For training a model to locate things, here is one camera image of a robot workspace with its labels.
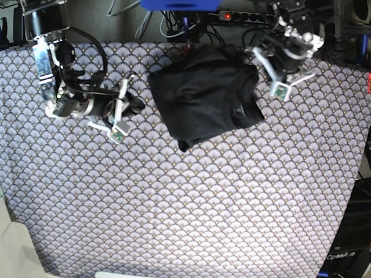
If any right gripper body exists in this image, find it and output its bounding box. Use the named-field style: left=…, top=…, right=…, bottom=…
left=88, top=75, right=137, bottom=133

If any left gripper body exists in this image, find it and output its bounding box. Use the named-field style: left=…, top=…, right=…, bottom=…
left=245, top=46, right=316, bottom=87

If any dark navy T-shirt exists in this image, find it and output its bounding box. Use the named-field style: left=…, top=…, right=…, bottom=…
left=148, top=45, right=264, bottom=152

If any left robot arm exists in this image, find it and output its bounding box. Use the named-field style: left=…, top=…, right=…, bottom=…
left=242, top=1, right=325, bottom=85

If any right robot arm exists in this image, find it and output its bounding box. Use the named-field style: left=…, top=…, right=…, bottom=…
left=20, top=1, right=145, bottom=136

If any white power strip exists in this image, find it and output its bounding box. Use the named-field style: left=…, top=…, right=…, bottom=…
left=218, top=10, right=265, bottom=24

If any blue clamp at right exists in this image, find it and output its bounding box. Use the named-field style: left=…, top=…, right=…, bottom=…
left=355, top=35, right=368, bottom=65

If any red clamp at right edge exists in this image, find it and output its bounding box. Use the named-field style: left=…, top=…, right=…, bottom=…
left=367, top=73, right=371, bottom=93

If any fan-patterned tablecloth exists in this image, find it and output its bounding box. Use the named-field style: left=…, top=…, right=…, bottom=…
left=1, top=42, right=370, bottom=277

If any beige cardboard box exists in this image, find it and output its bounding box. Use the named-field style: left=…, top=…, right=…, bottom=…
left=1, top=198, right=47, bottom=277

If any black OpenArm box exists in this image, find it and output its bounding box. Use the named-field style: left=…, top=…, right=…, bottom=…
left=317, top=178, right=370, bottom=277

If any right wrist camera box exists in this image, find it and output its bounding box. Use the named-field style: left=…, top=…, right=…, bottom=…
left=107, top=123, right=130, bottom=144

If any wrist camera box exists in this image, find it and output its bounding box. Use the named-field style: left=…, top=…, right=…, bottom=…
left=107, top=123, right=130, bottom=144
left=270, top=81, right=292, bottom=101

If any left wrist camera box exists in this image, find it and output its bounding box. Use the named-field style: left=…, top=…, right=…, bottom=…
left=270, top=81, right=292, bottom=101

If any blue-handled red clamp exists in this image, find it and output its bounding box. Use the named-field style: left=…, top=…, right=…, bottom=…
left=183, top=17, right=192, bottom=52

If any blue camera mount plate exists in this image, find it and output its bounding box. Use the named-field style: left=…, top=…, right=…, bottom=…
left=140, top=0, right=221, bottom=11

